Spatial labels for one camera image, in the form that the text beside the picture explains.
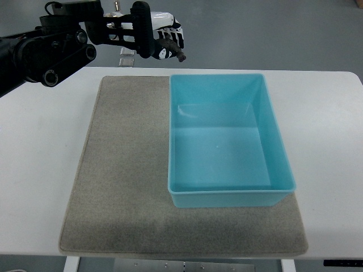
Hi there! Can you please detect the blue plastic box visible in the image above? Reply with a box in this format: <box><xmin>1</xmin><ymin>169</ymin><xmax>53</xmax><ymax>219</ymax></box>
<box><xmin>168</xmin><ymin>74</ymin><xmax>296</xmax><ymax>208</ymax></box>

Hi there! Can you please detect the upper silver floor plate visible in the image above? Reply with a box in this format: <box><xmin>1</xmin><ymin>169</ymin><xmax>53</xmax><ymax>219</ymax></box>
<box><xmin>120</xmin><ymin>47</ymin><xmax>136</xmax><ymax>56</ymax></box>

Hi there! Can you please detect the metal table base plate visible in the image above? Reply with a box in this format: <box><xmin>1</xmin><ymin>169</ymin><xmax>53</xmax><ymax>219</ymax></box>
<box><xmin>113</xmin><ymin>260</ymin><xmax>256</xmax><ymax>271</ymax></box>

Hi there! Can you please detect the lower silver floor plate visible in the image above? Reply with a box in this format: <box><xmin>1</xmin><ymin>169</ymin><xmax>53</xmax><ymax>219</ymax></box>
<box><xmin>119</xmin><ymin>58</ymin><xmax>134</xmax><ymax>67</ymax></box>

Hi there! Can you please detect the black table control panel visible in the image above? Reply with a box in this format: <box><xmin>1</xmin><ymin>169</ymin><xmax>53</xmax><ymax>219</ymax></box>
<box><xmin>323</xmin><ymin>260</ymin><xmax>363</xmax><ymax>267</ymax></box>

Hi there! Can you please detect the brown toy hippo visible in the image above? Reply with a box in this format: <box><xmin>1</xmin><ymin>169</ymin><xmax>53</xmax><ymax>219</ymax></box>
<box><xmin>157</xmin><ymin>33</ymin><xmax>186</xmax><ymax>62</ymax></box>

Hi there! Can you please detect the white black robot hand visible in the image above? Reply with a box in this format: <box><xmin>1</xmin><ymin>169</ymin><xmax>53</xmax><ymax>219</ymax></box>
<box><xmin>151</xmin><ymin>11</ymin><xmax>186</xmax><ymax>62</ymax></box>

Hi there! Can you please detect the grey felt mat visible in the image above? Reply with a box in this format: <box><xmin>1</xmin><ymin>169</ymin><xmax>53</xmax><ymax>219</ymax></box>
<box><xmin>59</xmin><ymin>76</ymin><xmax>308</xmax><ymax>258</ymax></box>

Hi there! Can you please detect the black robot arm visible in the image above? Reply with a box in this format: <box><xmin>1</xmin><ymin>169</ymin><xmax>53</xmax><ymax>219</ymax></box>
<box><xmin>1</xmin><ymin>1</ymin><xmax>155</xmax><ymax>96</ymax></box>

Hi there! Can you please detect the silver floor plate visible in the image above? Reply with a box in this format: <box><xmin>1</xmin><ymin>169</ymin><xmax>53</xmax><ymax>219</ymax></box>
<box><xmin>120</xmin><ymin>47</ymin><xmax>136</xmax><ymax>56</ymax></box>
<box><xmin>119</xmin><ymin>58</ymin><xmax>134</xmax><ymax>67</ymax></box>

